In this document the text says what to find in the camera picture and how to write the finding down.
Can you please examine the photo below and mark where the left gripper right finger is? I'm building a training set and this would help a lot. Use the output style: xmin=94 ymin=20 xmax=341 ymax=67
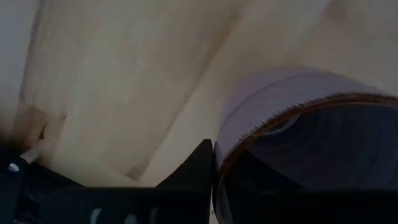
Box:
xmin=217 ymin=152 xmax=398 ymax=224

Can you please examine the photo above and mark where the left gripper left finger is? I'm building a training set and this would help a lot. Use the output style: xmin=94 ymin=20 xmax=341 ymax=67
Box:
xmin=40 ymin=139 xmax=214 ymax=224

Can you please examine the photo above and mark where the purple mug white handle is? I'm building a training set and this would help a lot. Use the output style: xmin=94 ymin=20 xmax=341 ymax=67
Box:
xmin=213 ymin=67 xmax=398 ymax=224

